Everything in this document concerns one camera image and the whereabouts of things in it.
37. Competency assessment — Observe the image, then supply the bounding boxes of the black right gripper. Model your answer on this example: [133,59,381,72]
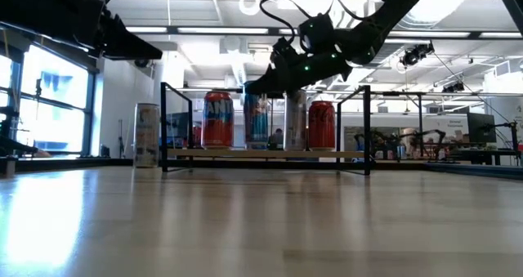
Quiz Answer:
[244,37,354,100]

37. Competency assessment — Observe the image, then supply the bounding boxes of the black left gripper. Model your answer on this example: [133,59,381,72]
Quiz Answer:
[52,0,163,61]

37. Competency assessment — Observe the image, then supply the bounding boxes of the white Celsius can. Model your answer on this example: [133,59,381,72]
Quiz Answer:
[132,102,162,169]
[284,89,308,152]

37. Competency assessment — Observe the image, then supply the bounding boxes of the blue silver Red Bull can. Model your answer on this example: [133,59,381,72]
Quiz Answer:
[243,80,271,148]

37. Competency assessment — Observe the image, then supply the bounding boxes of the red Coca-Cola can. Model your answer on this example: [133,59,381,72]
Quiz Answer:
[307,100,337,152]

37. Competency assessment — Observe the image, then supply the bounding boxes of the red Fanta can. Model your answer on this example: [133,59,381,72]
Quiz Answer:
[201,90,235,150]

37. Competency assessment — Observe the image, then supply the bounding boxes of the black jointed desk arm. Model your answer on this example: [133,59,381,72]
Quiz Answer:
[484,120,522,166]

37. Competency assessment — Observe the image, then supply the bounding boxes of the ceiling light strip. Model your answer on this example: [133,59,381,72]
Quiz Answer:
[177,26,270,35]
[125,25,169,34]
[387,30,472,39]
[478,31,523,40]

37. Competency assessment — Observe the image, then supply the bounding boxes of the person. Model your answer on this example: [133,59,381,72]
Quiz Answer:
[267,127,285,150]

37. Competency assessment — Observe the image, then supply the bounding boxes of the white round ceiling fixture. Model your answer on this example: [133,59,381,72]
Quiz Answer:
[238,0,262,16]

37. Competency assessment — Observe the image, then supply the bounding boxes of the large window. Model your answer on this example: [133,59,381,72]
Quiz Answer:
[0,43,99,159]

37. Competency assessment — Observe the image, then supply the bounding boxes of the dark background display screen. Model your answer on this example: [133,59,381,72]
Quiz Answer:
[167,112,193,148]

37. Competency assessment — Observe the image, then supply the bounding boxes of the black stand by window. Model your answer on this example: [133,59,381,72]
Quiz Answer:
[0,74,44,158]

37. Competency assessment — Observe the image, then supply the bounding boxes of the dark background desk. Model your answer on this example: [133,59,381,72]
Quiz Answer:
[445,148,523,167]

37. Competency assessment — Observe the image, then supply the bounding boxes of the black computer monitor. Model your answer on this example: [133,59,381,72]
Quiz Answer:
[467,112,498,145]

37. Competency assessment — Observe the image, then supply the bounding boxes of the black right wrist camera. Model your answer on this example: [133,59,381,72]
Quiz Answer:
[299,13,337,54]

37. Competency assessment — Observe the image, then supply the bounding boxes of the black wire rack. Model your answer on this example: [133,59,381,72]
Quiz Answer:
[159,82,373,176]

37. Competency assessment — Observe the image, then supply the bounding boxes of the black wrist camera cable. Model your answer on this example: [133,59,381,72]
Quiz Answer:
[259,0,369,39]

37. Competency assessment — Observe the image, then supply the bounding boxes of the black aluminium table frame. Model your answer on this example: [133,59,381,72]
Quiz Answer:
[0,154,523,182]

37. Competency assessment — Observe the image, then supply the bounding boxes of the black ceiling-mounted camera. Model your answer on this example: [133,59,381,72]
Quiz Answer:
[398,42,436,69]
[440,80,467,94]

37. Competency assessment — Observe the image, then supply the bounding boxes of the silver ventilation duct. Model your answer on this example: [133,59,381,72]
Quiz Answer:
[398,0,491,31]

